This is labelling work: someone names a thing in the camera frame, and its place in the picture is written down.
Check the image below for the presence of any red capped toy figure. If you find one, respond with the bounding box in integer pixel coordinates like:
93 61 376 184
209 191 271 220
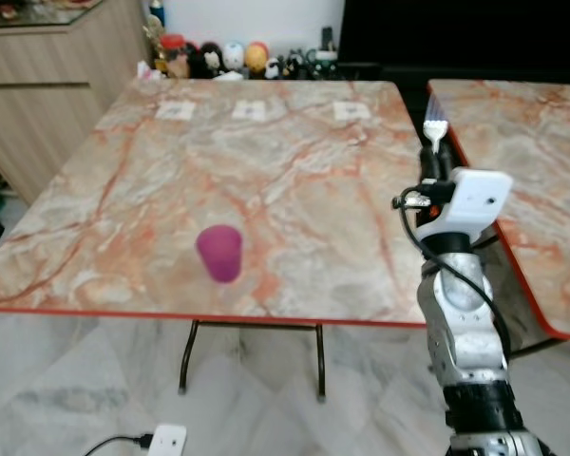
160 34 191 79

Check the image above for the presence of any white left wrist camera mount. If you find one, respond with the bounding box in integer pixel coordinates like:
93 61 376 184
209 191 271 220
144 424 188 456

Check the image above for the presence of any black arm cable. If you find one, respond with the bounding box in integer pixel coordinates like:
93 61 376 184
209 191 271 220
392 190 514 367
83 434 153 456

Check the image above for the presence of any light wooden cabinet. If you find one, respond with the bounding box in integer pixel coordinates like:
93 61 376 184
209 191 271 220
0 0 152 205

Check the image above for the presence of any black metal table leg frame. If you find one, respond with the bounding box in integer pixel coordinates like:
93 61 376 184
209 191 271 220
178 319 327 401

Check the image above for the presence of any white paper card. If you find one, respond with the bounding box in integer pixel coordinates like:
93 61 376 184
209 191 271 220
156 102 195 121
232 102 268 122
333 101 371 122

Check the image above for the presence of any white plastic fork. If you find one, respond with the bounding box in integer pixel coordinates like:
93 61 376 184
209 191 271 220
424 93 449 159

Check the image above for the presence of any black television screen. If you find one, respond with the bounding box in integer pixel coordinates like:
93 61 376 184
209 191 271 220
339 0 570 67

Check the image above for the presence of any purple plastic cup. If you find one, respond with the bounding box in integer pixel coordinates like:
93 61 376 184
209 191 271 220
196 225 244 284

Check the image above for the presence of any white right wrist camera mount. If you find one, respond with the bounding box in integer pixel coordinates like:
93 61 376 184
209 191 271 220
414 168 514 239

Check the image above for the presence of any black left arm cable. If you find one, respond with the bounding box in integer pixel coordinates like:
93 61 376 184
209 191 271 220
83 434 153 456

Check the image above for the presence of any white round toy figure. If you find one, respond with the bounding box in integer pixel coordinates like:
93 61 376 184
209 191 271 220
222 41 247 72

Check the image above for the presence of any black round toy figure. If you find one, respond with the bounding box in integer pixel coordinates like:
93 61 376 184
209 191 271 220
197 41 224 79

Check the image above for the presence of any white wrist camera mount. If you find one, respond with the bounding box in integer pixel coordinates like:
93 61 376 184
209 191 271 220
144 424 188 456
414 168 514 239

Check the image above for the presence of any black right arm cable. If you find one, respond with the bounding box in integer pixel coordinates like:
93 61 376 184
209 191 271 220
392 190 514 367

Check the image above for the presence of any yellow round toy figure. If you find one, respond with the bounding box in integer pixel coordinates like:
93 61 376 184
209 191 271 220
244 42 270 76

